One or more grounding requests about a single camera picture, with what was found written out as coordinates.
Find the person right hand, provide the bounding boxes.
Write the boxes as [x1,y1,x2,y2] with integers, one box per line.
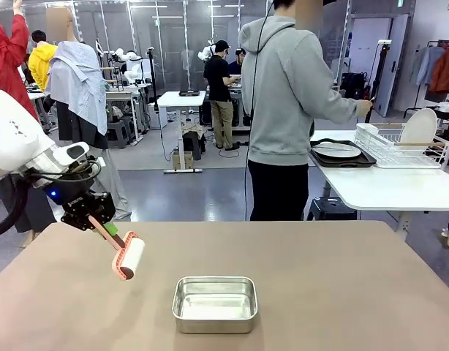
[355,97,374,118]

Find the square steel tray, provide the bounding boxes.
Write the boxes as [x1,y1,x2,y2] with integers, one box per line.
[171,275,259,335]

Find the white wire dish rack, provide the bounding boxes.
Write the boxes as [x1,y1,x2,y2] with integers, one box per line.
[354,121,449,170]

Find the person in gray hoodie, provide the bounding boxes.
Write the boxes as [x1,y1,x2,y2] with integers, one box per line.
[237,0,374,222]

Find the seated person in dark top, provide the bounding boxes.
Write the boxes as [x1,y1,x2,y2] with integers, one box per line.
[227,49,248,77]

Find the gray plastic stool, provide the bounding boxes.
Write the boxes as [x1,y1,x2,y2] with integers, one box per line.
[106,119,129,150]

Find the clothes rack with garments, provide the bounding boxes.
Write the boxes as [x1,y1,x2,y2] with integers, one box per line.
[410,39,449,110]

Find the black camera tripod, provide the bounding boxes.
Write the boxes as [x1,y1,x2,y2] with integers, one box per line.
[146,46,161,113]

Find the pink lint roller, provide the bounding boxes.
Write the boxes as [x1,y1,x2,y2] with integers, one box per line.
[87,214,146,283]

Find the black plastic stool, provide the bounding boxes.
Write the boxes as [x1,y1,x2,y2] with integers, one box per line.
[305,196,358,222]

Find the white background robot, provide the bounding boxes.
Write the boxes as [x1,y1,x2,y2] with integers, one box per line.
[197,39,217,62]
[110,47,144,86]

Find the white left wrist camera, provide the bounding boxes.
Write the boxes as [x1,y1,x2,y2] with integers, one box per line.
[53,142,91,166]

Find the white standing desk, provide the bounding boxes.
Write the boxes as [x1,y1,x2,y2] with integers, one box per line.
[156,90,208,175]

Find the mannequin in blue shirt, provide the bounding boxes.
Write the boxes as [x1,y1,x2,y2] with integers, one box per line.
[42,7,133,221]

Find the cardboard box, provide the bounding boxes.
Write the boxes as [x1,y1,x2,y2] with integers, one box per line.
[171,151,195,172]

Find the white framed workbench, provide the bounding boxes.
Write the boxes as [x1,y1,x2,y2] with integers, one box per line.
[104,83,152,144]

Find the person in black cap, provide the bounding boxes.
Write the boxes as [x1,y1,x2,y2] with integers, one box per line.
[203,39,241,151]

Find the person right forearm gray sleeve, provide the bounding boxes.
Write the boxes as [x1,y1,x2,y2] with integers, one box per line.
[317,86,360,124]

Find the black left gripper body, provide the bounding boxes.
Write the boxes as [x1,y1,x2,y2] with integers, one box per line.
[45,166,101,226]

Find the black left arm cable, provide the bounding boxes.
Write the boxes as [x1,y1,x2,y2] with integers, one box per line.
[0,171,32,239]

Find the mannequin in red jacket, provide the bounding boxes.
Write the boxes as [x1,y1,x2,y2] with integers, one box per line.
[0,0,58,246]

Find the person in yellow top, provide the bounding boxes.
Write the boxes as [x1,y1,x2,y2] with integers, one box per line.
[28,30,59,93]

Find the large white table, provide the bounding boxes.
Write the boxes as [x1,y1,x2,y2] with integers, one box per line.
[309,129,449,222]

